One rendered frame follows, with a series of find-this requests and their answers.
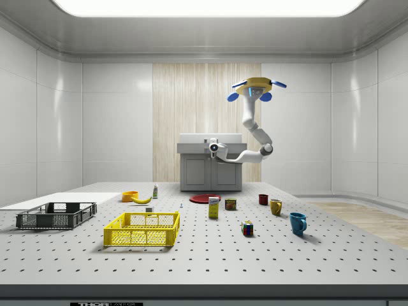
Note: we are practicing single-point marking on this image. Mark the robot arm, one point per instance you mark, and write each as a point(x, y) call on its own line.
point(250, 108)

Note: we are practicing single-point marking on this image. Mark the grey sink cabinet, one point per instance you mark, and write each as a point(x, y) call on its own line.
point(197, 175)

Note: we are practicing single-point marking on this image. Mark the red plate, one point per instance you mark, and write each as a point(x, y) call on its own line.
point(201, 199)

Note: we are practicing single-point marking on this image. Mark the yellow and white box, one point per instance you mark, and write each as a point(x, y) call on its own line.
point(213, 208)

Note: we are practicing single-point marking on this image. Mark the flat-sided can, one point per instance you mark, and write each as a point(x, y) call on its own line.
point(230, 204)

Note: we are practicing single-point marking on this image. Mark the small white bottle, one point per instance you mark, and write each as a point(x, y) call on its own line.
point(155, 192)

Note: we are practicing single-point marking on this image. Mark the red mug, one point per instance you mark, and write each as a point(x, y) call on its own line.
point(262, 199)

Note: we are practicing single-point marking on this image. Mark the grey cube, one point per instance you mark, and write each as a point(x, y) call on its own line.
point(149, 209)

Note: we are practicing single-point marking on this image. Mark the banana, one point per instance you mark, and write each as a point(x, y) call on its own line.
point(141, 201)

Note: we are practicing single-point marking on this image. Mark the puzzle cube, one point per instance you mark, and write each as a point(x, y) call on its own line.
point(247, 228)

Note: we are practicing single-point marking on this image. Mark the yellow bowl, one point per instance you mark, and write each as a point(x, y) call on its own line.
point(127, 197)

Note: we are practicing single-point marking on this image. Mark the drone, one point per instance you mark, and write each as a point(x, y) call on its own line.
point(256, 81)

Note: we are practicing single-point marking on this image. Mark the yellow mug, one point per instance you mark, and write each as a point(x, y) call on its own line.
point(274, 207)

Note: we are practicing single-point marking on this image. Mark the yellow basket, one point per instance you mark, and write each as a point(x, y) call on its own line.
point(140, 236)

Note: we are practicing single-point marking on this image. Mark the blue mug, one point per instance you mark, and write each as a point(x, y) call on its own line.
point(297, 224)

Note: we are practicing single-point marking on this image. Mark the white board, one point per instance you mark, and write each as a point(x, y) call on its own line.
point(63, 199)

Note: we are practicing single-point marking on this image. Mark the dark grey basket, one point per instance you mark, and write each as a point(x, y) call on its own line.
point(48, 219)

